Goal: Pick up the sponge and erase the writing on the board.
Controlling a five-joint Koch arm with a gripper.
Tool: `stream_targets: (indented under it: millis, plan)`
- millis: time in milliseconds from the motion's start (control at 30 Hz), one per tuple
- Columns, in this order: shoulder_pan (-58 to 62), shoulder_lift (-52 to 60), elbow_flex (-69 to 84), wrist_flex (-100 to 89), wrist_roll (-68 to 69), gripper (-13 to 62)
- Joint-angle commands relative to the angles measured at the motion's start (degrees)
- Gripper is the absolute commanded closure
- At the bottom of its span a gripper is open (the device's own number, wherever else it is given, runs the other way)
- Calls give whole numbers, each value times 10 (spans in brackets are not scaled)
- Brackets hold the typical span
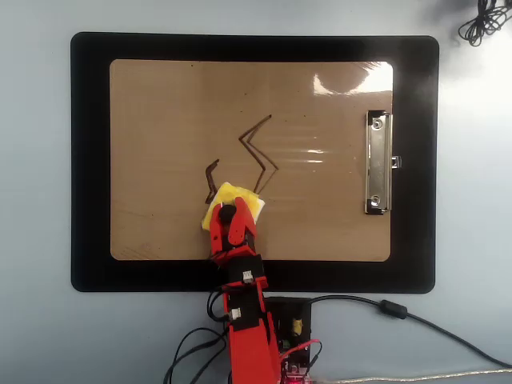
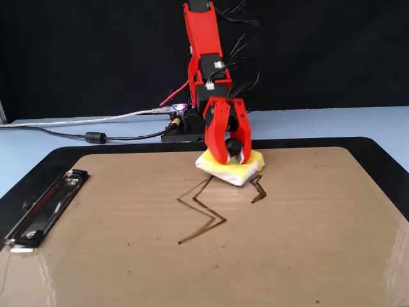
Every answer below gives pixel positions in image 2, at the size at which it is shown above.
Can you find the silver metal clipboard clip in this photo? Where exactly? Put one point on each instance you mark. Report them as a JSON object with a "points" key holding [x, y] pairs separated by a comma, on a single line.
{"points": [[48, 208]]}

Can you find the black backdrop cloth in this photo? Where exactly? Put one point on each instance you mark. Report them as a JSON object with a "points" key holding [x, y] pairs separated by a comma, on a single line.
{"points": [[64, 48]]}

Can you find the yellow and white sponge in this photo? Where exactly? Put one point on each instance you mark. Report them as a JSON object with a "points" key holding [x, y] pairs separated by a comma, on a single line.
{"points": [[243, 174]]}

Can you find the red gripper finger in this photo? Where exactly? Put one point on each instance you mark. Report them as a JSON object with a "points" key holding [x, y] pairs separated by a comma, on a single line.
{"points": [[217, 137], [246, 140]]}

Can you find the black desk mat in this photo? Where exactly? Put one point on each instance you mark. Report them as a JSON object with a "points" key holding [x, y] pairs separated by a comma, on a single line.
{"points": [[112, 149]]}

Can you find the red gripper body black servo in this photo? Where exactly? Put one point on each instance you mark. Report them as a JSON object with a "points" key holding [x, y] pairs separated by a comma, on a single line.
{"points": [[232, 121]]}

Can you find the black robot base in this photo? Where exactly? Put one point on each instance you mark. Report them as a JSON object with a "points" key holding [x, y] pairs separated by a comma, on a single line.
{"points": [[188, 126]]}

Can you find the grey metal frame post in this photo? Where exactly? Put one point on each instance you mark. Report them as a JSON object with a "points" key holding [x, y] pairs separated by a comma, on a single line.
{"points": [[2, 112]]}

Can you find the controller board with LEDs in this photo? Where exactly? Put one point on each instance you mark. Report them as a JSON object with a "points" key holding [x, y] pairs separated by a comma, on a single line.
{"points": [[178, 108]]}

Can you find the brown clipboard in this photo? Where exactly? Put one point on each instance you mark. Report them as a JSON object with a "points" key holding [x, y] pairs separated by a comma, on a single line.
{"points": [[128, 256]]}

